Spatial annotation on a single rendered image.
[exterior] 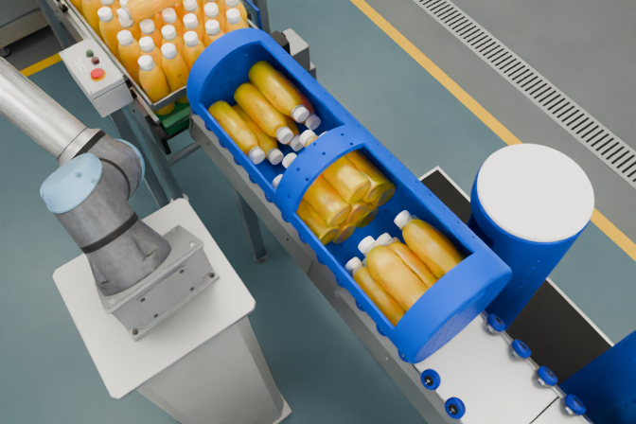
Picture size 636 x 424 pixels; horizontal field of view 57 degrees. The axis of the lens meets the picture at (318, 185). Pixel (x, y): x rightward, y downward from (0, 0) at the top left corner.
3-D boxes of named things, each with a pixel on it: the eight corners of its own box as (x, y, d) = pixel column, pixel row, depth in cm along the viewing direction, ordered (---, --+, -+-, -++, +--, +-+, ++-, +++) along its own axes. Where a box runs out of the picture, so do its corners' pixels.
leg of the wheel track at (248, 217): (257, 265, 247) (235, 188, 193) (250, 256, 249) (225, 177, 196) (269, 257, 249) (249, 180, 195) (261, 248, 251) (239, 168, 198)
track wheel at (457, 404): (467, 413, 121) (470, 409, 122) (450, 395, 123) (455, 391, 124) (453, 424, 123) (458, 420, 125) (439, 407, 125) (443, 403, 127)
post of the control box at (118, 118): (181, 246, 253) (99, 96, 168) (176, 239, 255) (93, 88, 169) (189, 241, 254) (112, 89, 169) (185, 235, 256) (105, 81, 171)
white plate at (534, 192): (555, 130, 151) (554, 132, 152) (458, 162, 147) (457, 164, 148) (618, 219, 137) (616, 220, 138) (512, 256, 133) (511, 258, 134)
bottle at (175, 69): (169, 92, 181) (152, 48, 165) (190, 82, 182) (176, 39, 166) (178, 107, 177) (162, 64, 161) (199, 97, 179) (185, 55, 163)
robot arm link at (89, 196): (67, 256, 104) (19, 195, 100) (94, 225, 116) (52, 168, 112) (123, 227, 102) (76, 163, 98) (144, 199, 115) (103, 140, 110)
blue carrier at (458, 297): (403, 379, 128) (421, 339, 104) (196, 131, 166) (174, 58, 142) (494, 304, 137) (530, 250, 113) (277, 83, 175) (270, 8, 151)
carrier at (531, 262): (485, 266, 227) (417, 290, 223) (554, 132, 153) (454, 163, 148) (521, 334, 213) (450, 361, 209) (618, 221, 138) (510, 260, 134)
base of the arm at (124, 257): (97, 308, 104) (62, 264, 101) (107, 274, 118) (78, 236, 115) (170, 262, 105) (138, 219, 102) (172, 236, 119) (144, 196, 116)
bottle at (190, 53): (211, 94, 180) (199, 50, 164) (189, 90, 181) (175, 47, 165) (219, 77, 183) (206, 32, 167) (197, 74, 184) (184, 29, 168)
